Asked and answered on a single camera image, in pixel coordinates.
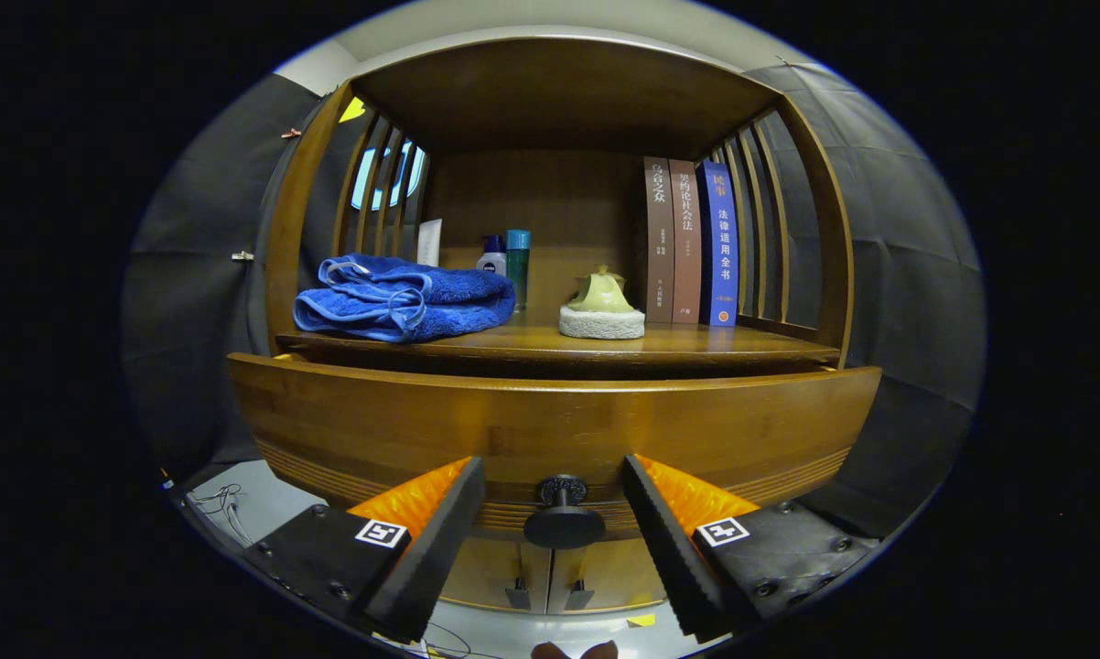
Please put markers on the yellow floor sticker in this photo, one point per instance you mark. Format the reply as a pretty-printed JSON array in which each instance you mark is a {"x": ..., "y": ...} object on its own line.
[{"x": 641, "y": 620}]

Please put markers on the dark brown book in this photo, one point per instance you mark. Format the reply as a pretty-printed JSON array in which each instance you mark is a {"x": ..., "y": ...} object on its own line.
[{"x": 659, "y": 247}]

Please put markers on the teal bottle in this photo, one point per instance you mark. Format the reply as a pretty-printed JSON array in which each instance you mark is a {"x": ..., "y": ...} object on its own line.
[{"x": 518, "y": 265}]

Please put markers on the blue book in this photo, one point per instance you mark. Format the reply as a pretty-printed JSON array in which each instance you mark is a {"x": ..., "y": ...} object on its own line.
[{"x": 720, "y": 256}]

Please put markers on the reddish brown book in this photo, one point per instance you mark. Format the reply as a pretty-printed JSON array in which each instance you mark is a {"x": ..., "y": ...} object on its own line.
[{"x": 685, "y": 256}]

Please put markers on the folded blue towel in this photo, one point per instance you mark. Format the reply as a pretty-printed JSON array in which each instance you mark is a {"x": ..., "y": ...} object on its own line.
[{"x": 404, "y": 297}]

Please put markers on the wooden drawer with black knob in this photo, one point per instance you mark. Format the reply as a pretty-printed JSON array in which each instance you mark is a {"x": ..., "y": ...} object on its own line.
[{"x": 559, "y": 421}]

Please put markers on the white tube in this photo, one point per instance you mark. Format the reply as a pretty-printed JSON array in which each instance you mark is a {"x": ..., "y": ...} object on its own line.
[{"x": 430, "y": 243}]

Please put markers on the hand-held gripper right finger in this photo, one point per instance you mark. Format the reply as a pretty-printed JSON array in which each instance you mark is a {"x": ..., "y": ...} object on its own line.
[{"x": 674, "y": 558}]

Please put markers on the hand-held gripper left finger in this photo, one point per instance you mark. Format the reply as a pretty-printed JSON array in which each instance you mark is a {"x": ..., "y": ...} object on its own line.
[{"x": 436, "y": 554}]

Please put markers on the wooden countertop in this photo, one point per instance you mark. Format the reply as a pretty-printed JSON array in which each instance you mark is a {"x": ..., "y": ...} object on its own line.
[{"x": 532, "y": 340}]

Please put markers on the wooden cabinet door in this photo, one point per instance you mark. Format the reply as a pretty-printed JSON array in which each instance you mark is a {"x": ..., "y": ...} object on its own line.
[
  {"x": 614, "y": 577},
  {"x": 481, "y": 577}
]

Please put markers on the brown wooden cabinet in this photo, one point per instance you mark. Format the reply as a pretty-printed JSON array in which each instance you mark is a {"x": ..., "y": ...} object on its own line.
[{"x": 532, "y": 201}]

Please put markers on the white bottle with blue cap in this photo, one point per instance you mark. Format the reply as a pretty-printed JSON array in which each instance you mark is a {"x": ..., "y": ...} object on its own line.
[{"x": 492, "y": 261}]

